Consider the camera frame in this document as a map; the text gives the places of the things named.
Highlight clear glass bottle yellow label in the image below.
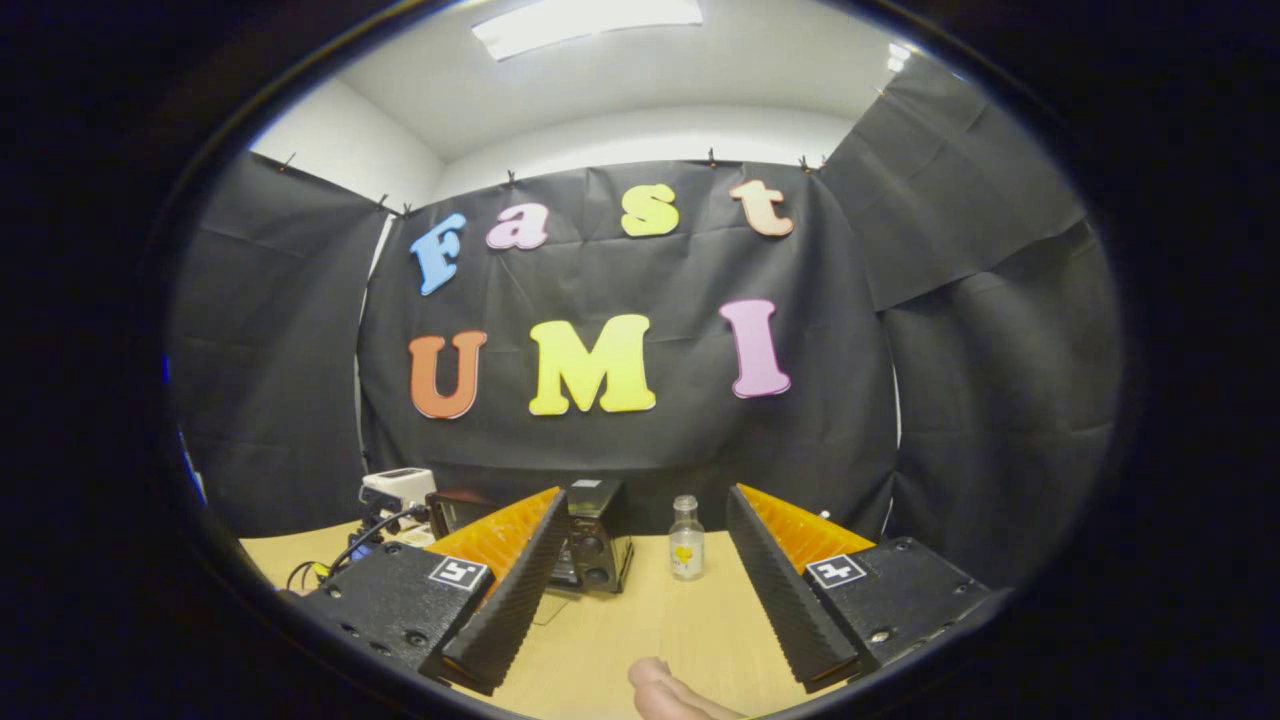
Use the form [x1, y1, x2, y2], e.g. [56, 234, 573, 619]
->
[669, 495, 705, 581]

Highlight long ceiling light panel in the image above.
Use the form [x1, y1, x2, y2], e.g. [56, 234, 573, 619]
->
[470, 0, 704, 61]

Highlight black cable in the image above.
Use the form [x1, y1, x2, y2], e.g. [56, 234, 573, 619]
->
[285, 505, 431, 596]

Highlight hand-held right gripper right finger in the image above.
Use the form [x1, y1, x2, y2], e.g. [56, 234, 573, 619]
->
[726, 484, 993, 694]

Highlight black electric oven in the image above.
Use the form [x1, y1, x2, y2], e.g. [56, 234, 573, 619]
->
[425, 478, 634, 596]

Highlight black backdrop cloth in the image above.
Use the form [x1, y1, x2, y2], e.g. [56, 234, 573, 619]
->
[165, 55, 1126, 591]

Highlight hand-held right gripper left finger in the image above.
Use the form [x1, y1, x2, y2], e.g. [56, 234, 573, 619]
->
[298, 487, 571, 696]

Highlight white toaster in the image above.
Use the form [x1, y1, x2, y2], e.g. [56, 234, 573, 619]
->
[360, 467, 438, 521]

